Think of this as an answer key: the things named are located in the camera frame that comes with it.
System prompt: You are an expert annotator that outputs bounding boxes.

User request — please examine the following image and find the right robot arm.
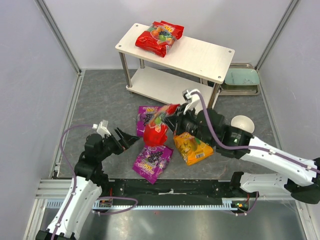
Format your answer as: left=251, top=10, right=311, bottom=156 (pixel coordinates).
left=164, top=109, right=320, bottom=204

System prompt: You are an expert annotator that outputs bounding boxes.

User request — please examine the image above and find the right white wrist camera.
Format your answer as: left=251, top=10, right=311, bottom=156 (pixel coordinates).
left=182, top=88, right=201, bottom=115

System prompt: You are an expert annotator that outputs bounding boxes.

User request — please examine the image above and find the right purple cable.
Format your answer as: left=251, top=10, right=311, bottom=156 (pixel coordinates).
left=191, top=90, right=320, bottom=216

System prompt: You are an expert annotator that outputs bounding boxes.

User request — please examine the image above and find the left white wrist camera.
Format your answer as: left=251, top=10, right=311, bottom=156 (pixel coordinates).
left=92, top=119, right=111, bottom=138

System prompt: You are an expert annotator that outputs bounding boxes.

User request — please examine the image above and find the orange mango candy bag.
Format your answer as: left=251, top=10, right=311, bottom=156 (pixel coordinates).
left=173, top=132, right=214, bottom=166

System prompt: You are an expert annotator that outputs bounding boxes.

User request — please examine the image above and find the white and red bowl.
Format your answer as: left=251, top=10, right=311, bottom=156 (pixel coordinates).
left=230, top=115, right=255, bottom=134

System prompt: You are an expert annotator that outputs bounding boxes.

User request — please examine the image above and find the metal tray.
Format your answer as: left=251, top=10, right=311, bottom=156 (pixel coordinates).
left=219, top=63, right=260, bottom=96

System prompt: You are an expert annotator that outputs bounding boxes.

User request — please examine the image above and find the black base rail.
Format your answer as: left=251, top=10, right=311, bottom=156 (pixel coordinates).
left=99, top=177, right=261, bottom=206

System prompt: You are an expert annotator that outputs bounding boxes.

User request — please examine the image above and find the purple grape candy bag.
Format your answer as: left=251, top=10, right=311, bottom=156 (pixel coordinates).
left=136, top=105, right=162, bottom=137
left=132, top=145, right=174, bottom=184

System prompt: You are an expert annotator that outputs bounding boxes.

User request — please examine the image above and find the white two-tier wooden shelf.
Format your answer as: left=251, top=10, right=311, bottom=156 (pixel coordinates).
left=115, top=23, right=235, bottom=108

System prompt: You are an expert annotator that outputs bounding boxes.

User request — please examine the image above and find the white slotted cable duct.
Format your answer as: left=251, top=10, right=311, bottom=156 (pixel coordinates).
left=46, top=196, right=251, bottom=211

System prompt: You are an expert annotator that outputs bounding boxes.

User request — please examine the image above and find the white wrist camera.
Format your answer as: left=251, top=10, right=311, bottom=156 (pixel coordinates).
left=92, top=119, right=111, bottom=138
left=182, top=88, right=201, bottom=115

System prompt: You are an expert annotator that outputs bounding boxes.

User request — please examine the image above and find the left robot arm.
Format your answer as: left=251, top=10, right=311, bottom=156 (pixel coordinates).
left=35, top=127, right=139, bottom=240

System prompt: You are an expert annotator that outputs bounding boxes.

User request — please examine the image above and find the red fruit candy bag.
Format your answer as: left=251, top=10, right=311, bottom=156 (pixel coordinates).
left=135, top=20, right=185, bottom=58
left=143, top=104, right=180, bottom=147

